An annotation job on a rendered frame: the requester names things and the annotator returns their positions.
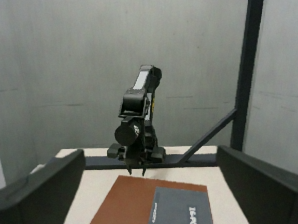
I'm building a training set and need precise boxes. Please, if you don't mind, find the brown wooden stand with white legs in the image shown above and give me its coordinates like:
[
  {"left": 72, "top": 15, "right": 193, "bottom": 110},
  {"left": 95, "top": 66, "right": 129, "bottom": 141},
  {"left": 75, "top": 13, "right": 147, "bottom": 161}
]
[{"left": 89, "top": 175, "right": 213, "bottom": 224}]

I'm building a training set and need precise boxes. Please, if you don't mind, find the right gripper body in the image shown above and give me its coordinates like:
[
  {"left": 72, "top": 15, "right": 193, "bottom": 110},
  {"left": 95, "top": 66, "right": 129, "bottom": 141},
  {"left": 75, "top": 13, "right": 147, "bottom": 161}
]
[{"left": 106, "top": 133, "right": 166, "bottom": 163}]

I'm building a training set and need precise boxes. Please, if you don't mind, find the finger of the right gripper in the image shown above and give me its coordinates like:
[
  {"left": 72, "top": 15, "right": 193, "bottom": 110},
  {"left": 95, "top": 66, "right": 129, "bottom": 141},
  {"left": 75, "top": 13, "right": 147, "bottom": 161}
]
[
  {"left": 118, "top": 158, "right": 132, "bottom": 175},
  {"left": 142, "top": 160, "right": 153, "bottom": 177}
]

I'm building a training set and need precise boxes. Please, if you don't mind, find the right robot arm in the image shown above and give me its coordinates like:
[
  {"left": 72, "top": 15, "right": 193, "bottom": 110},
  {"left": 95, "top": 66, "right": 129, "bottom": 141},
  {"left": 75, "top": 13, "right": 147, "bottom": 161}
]
[{"left": 114, "top": 65, "right": 162, "bottom": 166}]

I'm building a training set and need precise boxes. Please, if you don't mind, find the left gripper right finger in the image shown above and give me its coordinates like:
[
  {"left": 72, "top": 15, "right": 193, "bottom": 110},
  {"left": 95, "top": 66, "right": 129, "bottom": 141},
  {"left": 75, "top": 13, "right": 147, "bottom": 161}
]
[{"left": 215, "top": 145, "right": 298, "bottom": 224}]

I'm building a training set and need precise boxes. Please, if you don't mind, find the black network switch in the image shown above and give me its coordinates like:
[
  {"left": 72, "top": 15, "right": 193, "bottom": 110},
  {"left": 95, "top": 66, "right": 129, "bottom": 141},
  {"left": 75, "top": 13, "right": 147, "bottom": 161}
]
[{"left": 148, "top": 186, "right": 213, "bottom": 224}]

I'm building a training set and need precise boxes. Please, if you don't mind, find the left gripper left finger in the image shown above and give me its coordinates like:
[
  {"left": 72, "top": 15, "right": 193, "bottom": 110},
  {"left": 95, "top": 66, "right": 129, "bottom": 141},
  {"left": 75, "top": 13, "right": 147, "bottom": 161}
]
[{"left": 0, "top": 149, "right": 86, "bottom": 224}]

